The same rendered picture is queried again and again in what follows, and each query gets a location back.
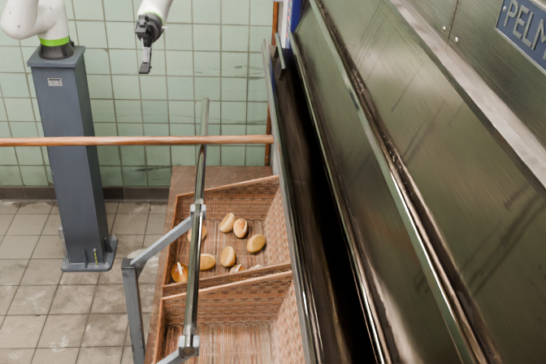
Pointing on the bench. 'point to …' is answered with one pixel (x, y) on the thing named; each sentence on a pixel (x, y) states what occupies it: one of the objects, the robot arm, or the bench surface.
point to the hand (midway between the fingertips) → (142, 52)
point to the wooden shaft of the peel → (135, 140)
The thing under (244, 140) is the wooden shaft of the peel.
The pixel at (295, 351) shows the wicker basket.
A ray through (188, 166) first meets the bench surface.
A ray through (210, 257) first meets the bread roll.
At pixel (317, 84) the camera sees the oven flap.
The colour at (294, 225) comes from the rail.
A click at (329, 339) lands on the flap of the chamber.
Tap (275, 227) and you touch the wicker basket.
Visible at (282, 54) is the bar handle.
